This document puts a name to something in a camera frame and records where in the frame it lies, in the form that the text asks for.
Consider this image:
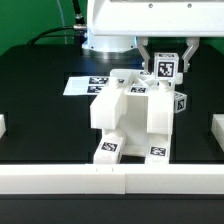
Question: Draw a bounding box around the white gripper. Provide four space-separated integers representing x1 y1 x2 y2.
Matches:
87 0 224 72

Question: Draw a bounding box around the marker cube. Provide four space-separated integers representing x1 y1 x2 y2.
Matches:
154 52 179 80
174 92 187 113

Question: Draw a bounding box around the white chair seat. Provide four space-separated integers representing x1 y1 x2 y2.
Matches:
113 84 174 158

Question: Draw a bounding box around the white chair back frame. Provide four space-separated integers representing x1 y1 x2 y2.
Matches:
90 69 183 135

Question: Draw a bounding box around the white part at right edge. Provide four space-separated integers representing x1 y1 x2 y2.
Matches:
211 114 224 151

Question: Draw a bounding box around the white part at edge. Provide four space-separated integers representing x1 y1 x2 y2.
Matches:
0 114 6 139
211 114 224 151

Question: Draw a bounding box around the white front fence bar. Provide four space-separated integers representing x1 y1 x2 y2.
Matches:
0 164 224 194

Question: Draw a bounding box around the white part at left edge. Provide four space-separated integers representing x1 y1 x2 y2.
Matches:
0 114 6 139

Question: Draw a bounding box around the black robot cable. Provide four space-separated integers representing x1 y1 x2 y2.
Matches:
26 0 88 46

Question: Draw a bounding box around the white marker base plate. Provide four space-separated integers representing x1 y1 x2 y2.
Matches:
63 76 109 96

